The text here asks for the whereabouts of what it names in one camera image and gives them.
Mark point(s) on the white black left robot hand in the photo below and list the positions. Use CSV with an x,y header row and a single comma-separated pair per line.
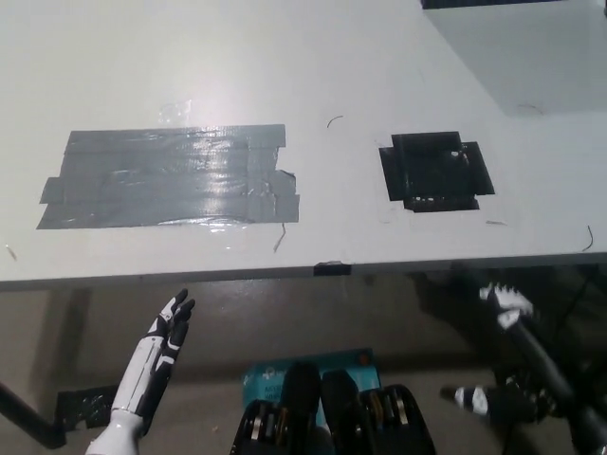
x,y
149,374

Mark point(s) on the grey duct tape patch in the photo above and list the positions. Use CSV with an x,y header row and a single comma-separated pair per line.
x,y
142,180

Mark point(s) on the black angled table leg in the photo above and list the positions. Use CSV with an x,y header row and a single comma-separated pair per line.
x,y
26,414

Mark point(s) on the black tape square patch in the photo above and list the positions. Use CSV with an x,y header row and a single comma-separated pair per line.
x,y
436,170

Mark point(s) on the black crumpled tape on floor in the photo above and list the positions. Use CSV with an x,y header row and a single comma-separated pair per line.
x,y
83,403

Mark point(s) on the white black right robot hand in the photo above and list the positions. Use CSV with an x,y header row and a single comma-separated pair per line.
x,y
540,360

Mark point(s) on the clear tape piece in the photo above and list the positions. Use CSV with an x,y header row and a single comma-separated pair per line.
x,y
174,111

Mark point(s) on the black flat object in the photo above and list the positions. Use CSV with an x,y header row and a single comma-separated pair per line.
x,y
474,3

